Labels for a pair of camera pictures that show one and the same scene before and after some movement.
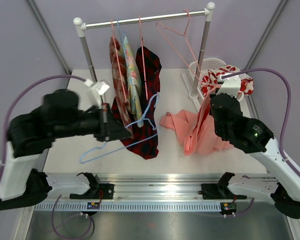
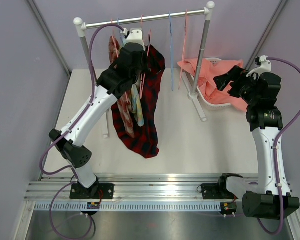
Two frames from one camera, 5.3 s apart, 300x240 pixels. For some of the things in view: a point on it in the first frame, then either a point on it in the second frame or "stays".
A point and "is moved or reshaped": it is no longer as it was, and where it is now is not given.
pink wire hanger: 178,52 is moved or reshaped
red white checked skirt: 120,84 stays
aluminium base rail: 161,187 stays
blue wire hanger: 143,118 -> 172,54
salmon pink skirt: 197,133 -> 210,88
